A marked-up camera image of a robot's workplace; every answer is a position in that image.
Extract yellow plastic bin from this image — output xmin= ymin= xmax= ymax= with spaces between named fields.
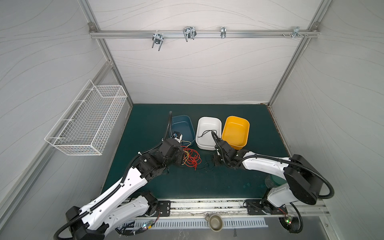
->
xmin=222 ymin=116 xmax=250 ymax=150

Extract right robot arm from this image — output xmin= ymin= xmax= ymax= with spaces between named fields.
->
xmin=211 ymin=132 xmax=335 ymax=214

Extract white plastic bin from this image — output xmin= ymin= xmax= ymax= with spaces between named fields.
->
xmin=196 ymin=117 xmax=222 ymax=151

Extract small metal cup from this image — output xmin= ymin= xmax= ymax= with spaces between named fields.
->
xmin=205 ymin=214 xmax=224 ymax=232

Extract white wire basket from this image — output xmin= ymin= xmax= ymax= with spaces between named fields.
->
xmin=45 ymin=80 xmax=127 ymax=156

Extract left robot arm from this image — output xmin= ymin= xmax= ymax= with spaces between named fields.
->
xmin=53 ymin=114 xmax=184 ymax=240

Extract aluminium crossbar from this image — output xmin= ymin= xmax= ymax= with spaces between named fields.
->
xmin=90 ymin=27 xmax=321 ymax=39

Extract blue plastic bin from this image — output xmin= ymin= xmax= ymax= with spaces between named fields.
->
xmin=169 ymin=115 xmax=196 ymax=146

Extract black cable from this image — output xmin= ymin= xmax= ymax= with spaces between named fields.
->
xmin=197 ymin=128 xmax=218 ymax=139

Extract red yellow cables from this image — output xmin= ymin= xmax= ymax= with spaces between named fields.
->
xmin=181 ymin=140 xmax=202 ymax=171

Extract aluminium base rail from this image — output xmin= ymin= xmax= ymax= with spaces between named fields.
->
xmin=119 ymin=196 xmax=330 ymax=218

